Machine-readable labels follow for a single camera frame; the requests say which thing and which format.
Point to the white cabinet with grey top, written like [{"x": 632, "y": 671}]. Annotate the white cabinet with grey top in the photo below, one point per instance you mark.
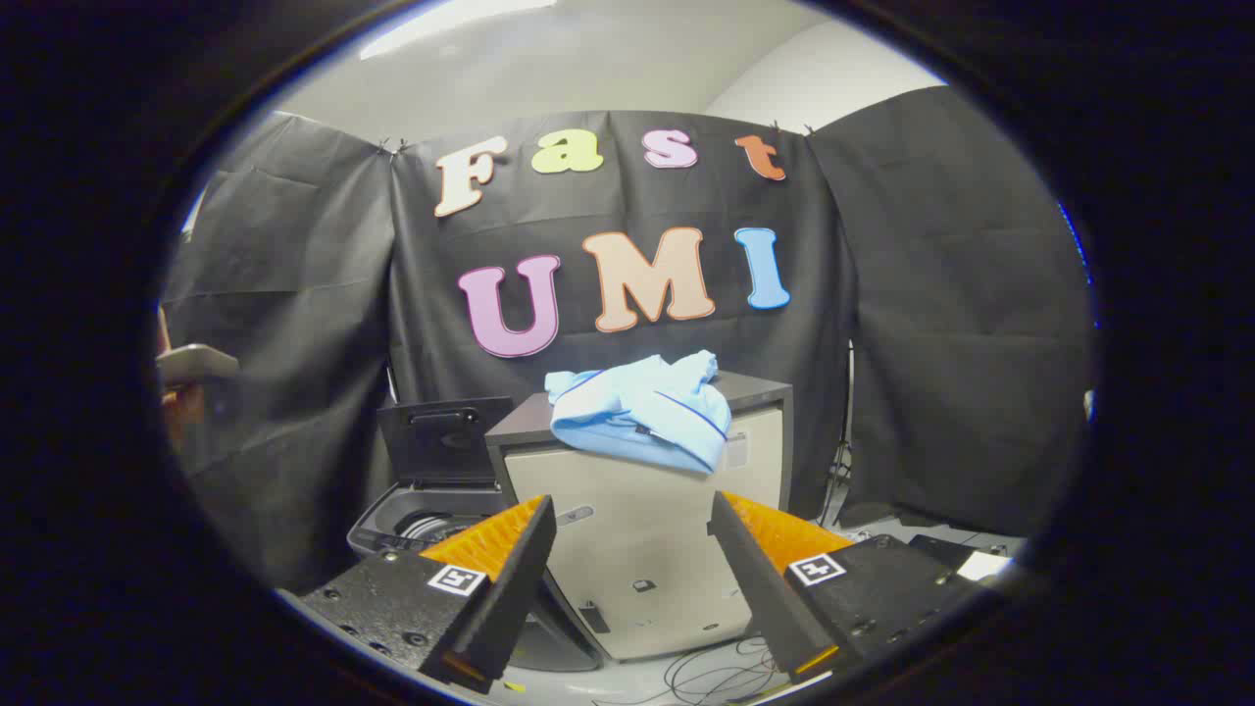
[{"x": 637, "y": 529}]

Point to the light blue shirt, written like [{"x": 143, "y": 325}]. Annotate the light blue shirt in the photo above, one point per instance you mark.
[{"x": 637, "y": 412}]

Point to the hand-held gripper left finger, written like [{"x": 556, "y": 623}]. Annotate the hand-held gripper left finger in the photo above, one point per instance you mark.
[{"x": 510, "y": 588}]

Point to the black backdrop cloth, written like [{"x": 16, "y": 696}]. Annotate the black backdrop cloth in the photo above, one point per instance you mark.
[{"x": 294, "y": 294}]

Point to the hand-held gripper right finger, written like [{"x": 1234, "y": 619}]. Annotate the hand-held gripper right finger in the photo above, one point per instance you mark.
[{"x": 760, "y": 588}]

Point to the grey washing machine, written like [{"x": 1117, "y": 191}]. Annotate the grey washing machine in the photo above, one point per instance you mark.
[{"x": 392, "y": 520}]

